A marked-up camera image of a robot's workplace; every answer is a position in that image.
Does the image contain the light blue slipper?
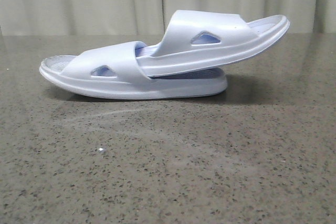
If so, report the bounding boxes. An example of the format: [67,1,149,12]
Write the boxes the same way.
[135,10,290,77]
[39,41,227,100]

